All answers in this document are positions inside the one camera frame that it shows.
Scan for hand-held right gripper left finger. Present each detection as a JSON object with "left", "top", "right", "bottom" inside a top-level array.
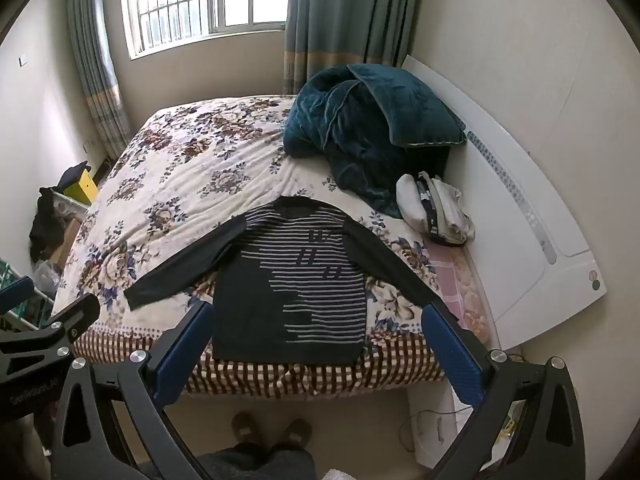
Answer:
[{"left": 50, "top": 301, "right": 217, "bottom": 480}]

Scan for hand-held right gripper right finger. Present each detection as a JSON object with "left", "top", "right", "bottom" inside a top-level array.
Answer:
[{"left": 422, "top": 304, "right": 587, "bottom": 480}]

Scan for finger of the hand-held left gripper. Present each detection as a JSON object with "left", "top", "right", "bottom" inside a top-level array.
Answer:
[
  {"left": 0, "top": 294, "right": 101, "bottom": 363},
  {"left": 0, "top": 277, "right": 36, "bottom": 317}
]

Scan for black striped sweater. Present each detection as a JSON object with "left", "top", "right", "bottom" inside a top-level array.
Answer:
[{"left": 123, "top": 197, "right": 461, "bottom": 365}]

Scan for black clothes heap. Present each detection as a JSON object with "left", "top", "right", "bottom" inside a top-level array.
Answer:
[{"left": 29, "top": 186, "right": 63, "bottom": 262}]

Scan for folded white clothes pile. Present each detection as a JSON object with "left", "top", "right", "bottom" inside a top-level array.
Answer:
[{"left": 396, "top": 171, "right": 476, "bottom": 247}]

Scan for green crate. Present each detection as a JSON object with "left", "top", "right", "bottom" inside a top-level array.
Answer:
[{"left": 0, "top": 257, "right": 56, "bottom": 332}]

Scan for clear plastic bag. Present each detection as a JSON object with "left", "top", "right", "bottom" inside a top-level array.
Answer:
[{"left": 32, "top": 259, "right": 64, "bottom": 297}]

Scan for cardboard box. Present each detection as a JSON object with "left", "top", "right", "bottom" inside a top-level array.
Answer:
[{"left": 50, "top": 216, "right": 84, "bottom": 267}]

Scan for pink mattress sheet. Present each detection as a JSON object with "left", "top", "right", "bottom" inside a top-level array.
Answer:
[{"left": 425, "top": 244, "right": 493, "bottom": 347}]

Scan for brown slipper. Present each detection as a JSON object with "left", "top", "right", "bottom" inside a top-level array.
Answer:
[
  {"left": 282, "top": 417, "right": 314, "bottom": 449},
  {"left": 232, "top": 411, "right": 264, "bottom": 449}
]

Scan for yellow box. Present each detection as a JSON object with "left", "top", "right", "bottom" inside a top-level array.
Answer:
[{"left": 65, "top": 167, "right": 99, "bottom": 206}]

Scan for dark cloth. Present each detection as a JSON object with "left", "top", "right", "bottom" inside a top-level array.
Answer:
[{"left": 57, "top": 160, "right": 89, "bottom": 191}]

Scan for person's grey trousers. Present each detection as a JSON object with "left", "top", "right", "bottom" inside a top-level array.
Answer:
[{"left": 194, "top": 446, "right": 317, "bottom": 480}]

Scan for floral blanket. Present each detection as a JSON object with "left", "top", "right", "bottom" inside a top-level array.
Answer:
[{"left": 52, "top": 94, "right": 493, "bottom": 398}]

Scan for white headboard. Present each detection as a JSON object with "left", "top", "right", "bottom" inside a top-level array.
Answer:
[{"left": 400, "top": 55, "right": 608, "bottom": 352}]

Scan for teal plush blanket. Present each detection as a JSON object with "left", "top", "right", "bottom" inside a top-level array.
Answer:
[{"left": 282, "top": 65, "right": 451, "bottom": 220}]

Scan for teal plush pillow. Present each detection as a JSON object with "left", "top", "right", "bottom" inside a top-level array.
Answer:
[{"left": 347, "top": 63, "right": 468, "bottom": 149}]

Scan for thin floor cable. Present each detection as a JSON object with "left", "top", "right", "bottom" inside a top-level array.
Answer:
[{"left": 399, "top": 406, "right": 477, "bottom": 454}]

